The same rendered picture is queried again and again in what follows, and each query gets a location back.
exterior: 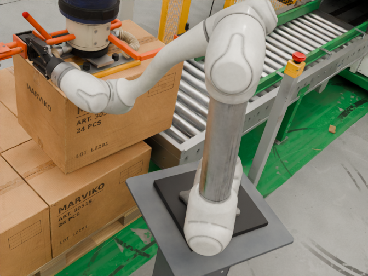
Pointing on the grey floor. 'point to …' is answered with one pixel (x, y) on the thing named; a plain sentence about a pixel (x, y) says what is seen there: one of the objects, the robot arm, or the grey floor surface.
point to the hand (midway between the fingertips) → (27, 45)
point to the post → (275, 119)
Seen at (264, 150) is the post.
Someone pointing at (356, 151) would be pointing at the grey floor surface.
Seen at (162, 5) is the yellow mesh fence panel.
